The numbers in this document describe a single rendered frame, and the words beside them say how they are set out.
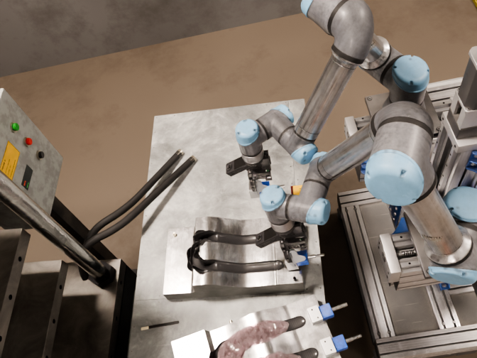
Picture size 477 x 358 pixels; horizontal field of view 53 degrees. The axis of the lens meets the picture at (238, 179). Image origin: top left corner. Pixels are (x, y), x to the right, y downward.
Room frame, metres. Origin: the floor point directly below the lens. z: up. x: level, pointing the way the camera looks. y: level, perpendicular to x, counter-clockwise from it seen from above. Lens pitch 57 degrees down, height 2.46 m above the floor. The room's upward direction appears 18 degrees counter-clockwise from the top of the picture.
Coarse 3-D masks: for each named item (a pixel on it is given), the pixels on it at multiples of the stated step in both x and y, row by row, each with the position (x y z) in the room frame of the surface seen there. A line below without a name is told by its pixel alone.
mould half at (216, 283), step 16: (208, 224) 0.85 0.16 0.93; (224, 224) 0.84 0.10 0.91; (240, 224) 0.83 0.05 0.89; (256, 224) 0.81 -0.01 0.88; (176, 240) 0.87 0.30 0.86; (192, 240) 0.85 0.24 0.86; (176, 256) 0.80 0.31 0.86; (208, 256) 0.73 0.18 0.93; (224, 256) 0.72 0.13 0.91; (240, 256) 0.71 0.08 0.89; (256, 256) 0.69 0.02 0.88; (272, 256) 0.67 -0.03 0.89; (176, 272) 0.74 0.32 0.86; (192, 272) 0.72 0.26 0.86; (208, 272) 0.67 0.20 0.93; (224, 272) 0.66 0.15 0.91; (272, 272) 0.62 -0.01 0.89; (288, 272) 0.60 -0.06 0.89; (176, 288) 0.68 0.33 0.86; (192, 288) 0.66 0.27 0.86; (208, 288) 0.63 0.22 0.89; (224, 288) 0.62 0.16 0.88; (240, 288) 0.60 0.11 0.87; (256, 288) 0.59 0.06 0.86; (272, 288) 0.58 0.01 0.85; (288, 288) 0.56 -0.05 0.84
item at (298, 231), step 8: (296, 224) 0.64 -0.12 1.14; (304, 224) 0.67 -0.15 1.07; (288, 232) 0.62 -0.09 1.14; (296, 232) 0.63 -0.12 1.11; (304, 232) 0.63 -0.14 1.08; (280, 240) 0.64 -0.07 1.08; (288, 240) 0.63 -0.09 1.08; (296, 240) 0.62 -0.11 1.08; (304, 240) 0.61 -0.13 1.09; (288, 248) 0.61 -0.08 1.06; (296, 248) 0.61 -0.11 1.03; (304, 248) 0.60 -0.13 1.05
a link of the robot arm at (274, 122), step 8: (280, 104) 0.99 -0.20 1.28; (272, 112) 0.97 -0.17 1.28; (280, 112) 0.96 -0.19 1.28; (288, 112) 0.95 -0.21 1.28; (256, 120) 0.96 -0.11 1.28; (264, 120) 0.95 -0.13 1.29; (272, 120) 0.94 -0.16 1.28; (280, 120) 0.93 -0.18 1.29; (288, 120) 0.93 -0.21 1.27; (264, 128) 0.92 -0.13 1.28; (272, 128) 0.92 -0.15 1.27; (280, 128) 0.90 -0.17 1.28; (272, 136) 0.91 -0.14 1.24
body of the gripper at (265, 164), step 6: (264, 156) 0.93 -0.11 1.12; (258, 162) 0.89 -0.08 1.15; (264, 162) 0.90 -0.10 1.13; (270, 162) 0.95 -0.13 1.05; (252, 168) 0.91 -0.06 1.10; (258, 168) 0.91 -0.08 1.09; (264, 168) 0.90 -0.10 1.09; (270, 168) 0.92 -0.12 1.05; (252, 174) 0.90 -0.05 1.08; (258, 174) 0.89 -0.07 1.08; (264, 174) 0.89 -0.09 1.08; (270, 174) 0.88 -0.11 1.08
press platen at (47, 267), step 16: (32, 272) 0.83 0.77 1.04; (48, 272) 0.81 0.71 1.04; (64, 272) 0.80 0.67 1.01; (32, 288) 0.76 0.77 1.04; (48, 288) 0.75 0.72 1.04; (16, 304) 0.73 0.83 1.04; (32, 304) 0.71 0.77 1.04; (48, 304) 0.69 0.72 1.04; (16, 320) 0.67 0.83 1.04; (32, 320) 0.65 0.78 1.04; (48, 320) 0.64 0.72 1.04; (16, 336) 0.62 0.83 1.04; (32, 336) 0.60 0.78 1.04; (48, 336) 0.59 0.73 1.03; (16, 352) 0.57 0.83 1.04; (32, 352) 0.55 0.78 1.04; (48, 352) 0.55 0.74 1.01
